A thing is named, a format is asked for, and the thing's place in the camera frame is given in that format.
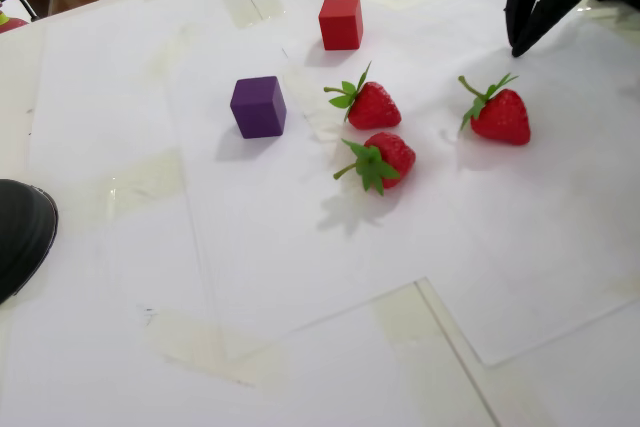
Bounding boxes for white paper sheet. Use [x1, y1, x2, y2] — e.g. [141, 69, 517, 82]
[281, 0, 640, 367]
[164, 49, 432, 363]

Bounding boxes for purple wooden cube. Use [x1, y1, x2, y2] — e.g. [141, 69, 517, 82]
[229, 75, 288, 140]

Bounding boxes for black round base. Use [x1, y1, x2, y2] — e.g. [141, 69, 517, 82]
[0, 178, 60, 306]

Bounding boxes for red wooden cube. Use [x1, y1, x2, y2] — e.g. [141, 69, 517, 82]
[318, 0, 365, 52]

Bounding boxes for red plastic strawberry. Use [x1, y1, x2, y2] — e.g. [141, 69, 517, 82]
[322, 60, 403, 131]
[333, 131, 417, 197]
[458, 72, 532, 147]

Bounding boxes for black hose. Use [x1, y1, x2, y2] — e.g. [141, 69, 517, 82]
[0, 0, 39, 23]

